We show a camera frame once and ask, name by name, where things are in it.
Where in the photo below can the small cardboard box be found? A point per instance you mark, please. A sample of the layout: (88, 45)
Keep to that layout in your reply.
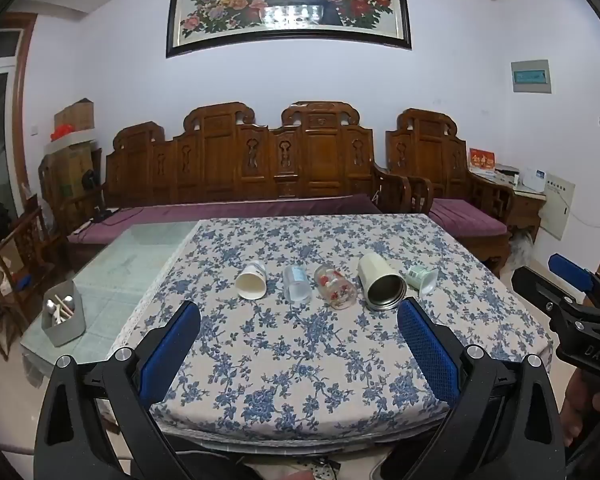
(75, 115)

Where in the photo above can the white wall panel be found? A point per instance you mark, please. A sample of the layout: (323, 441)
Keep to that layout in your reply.
(557, 205)

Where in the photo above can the red plastic item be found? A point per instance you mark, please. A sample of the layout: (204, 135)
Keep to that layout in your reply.
(61, 131)

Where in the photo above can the large cardboard box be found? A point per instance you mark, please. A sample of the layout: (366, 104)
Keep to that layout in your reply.
(70, 175)

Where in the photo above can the clear plastic cup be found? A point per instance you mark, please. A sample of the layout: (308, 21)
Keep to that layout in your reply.
(297, 286)

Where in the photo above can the framed peacock flower painting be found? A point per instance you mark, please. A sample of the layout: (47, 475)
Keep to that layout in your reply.
(290, 5)

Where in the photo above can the grey utensil holder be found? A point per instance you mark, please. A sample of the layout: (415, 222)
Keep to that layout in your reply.
(65, 327)

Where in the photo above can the person's right hand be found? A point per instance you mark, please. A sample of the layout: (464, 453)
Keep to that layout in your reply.
(574, 410)

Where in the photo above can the blue floral tablecloth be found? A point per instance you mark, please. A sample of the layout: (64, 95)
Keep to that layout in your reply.
(280, 365)

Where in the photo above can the red gift box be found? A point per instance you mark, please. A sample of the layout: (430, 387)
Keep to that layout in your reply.
(481, 159)

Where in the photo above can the long purple seat cushion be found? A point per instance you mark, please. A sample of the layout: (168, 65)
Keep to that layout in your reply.
(230, 210)

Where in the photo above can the wooden framed door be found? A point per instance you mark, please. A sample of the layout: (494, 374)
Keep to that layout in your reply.
(7, 110)

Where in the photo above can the carved wooden armchair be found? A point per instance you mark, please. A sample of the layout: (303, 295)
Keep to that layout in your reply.
(430, 160)

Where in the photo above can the red flowered glass cup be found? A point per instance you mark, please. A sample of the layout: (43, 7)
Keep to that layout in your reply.
(336, 289)

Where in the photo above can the wooden side table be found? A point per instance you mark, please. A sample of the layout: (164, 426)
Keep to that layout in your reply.
(525, 205)

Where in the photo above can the grey electrical wall box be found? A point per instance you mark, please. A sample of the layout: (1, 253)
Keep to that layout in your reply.
(530, 76)

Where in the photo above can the white blue box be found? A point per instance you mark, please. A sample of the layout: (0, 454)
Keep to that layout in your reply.
(535, 180)

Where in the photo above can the wooden side chair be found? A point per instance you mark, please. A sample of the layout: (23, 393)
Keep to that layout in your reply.
(25, 255)

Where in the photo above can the small green white cup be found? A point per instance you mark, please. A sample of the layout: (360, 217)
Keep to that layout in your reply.
(420, 277)

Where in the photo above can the white spoon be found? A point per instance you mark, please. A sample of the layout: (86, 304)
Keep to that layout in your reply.
(56, 310)

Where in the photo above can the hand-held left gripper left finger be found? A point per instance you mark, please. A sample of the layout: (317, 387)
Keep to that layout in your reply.
(172, 345)

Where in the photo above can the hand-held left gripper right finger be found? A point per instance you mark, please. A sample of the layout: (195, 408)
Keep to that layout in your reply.
(427, 350)

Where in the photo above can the cream steel tumbler cup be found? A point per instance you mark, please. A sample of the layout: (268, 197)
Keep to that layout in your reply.
(377, 275)

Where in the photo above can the short purple seat cushion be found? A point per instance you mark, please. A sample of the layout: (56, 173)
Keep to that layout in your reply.
(465, 215)

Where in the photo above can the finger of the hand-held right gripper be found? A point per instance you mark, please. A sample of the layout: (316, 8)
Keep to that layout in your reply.
(570, 267)
(537, 287)

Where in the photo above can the white paper cup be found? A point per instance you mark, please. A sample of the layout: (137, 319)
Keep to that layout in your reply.
(250, 284)

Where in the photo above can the carved wooden sofa bench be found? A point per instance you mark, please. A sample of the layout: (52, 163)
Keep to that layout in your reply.
(230, 160)

